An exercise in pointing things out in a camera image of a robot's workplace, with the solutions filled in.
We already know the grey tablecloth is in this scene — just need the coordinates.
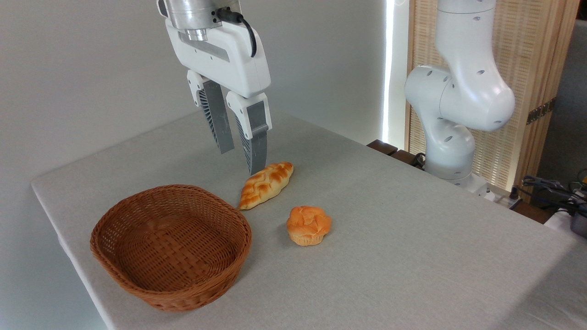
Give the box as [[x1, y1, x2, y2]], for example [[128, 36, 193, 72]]
[[31, 107, 587, 330]]

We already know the round muffin bread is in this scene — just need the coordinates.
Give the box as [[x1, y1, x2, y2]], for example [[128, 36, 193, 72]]
[[286, 205, 332, 247]]

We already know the black cable bundle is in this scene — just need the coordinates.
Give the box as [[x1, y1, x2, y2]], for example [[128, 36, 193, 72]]
[[521, 170, 587, 217]]

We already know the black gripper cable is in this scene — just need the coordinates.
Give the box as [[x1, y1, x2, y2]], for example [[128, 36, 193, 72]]
[[216, 7, 258, 58]]

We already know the dark wooden block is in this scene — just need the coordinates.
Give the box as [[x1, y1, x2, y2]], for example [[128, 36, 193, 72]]
[[366, 139, 399, 156], [390, 149, 426, 171]]

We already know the brown wicker basket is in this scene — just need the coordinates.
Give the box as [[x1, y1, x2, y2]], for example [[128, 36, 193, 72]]
[[89, 184, 253, 313]]

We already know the long braided bread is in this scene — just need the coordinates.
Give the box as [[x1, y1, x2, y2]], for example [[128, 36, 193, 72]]
[[238, 161, 294, 211]]

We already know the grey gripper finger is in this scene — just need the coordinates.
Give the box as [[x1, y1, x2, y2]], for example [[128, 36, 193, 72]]
[[186, 70, 235, 154], [225, 91, 273, 176]]

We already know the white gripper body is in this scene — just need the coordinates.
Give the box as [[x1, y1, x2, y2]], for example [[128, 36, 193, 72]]
[[165, 19, 271, 99]]

